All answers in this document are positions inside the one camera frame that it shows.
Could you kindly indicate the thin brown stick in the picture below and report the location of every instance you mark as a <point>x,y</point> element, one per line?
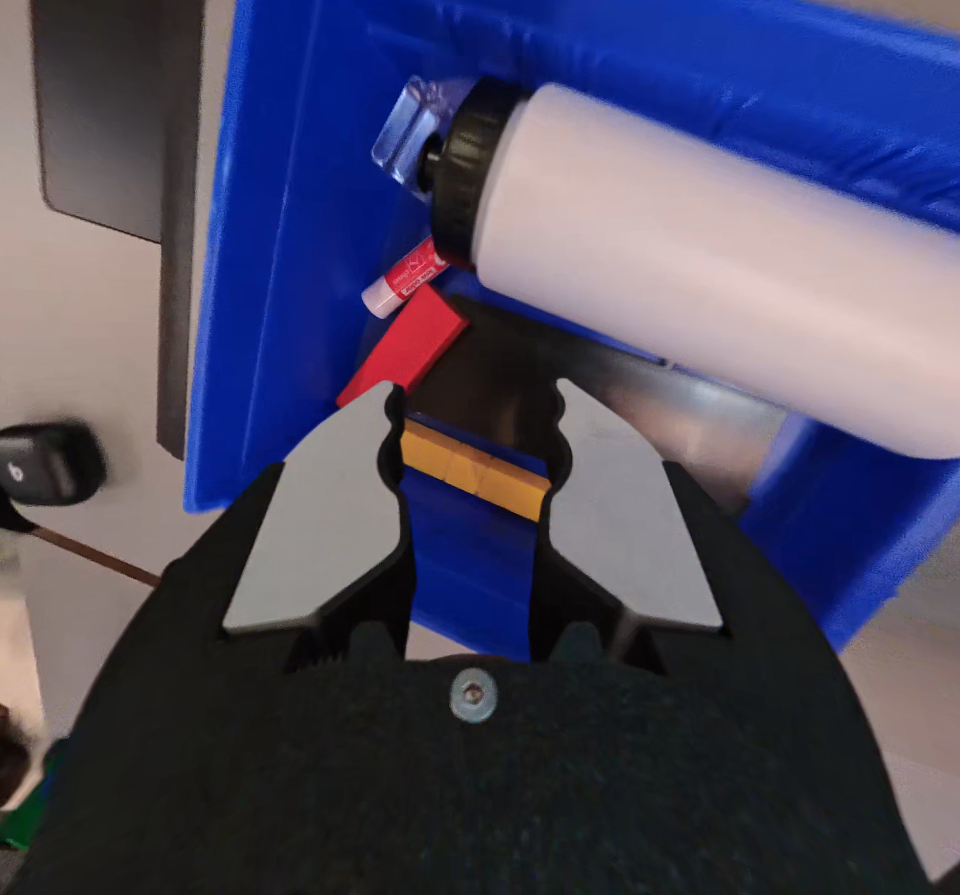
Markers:
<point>97,556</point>

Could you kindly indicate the green plastic bin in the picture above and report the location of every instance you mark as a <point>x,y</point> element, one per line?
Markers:
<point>22,812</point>

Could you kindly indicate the yellow block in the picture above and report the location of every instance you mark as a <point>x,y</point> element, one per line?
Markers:
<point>472,471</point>

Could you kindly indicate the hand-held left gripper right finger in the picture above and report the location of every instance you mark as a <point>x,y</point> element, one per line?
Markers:
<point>622,535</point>

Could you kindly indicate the red dry erase marker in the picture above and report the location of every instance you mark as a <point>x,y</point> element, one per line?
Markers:
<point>409,276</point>

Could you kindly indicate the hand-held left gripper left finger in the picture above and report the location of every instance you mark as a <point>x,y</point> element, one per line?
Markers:
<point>322,527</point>

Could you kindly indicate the white bottle black cap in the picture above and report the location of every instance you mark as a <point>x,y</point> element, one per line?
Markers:
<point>675,235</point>

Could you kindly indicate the small black case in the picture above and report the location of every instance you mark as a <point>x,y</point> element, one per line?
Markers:
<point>45,467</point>

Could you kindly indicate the blue plastic bin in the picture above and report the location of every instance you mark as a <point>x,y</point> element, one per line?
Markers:
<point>300,160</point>

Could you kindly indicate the red block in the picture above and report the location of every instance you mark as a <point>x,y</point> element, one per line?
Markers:
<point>405,351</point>

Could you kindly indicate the clear plastic cube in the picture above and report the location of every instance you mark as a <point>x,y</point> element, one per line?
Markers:
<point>409,130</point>

